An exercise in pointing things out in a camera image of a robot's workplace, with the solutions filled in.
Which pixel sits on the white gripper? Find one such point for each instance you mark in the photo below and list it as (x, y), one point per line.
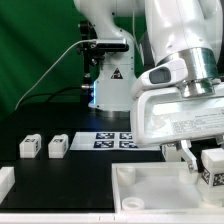
(160, 114)

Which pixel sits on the white square tabletop part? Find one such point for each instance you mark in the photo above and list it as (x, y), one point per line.
(159, 188)

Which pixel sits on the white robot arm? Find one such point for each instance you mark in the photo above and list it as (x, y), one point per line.
(190, 30)

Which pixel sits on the white marker sheet with tags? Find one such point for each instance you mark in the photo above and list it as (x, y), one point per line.
(106, 141)

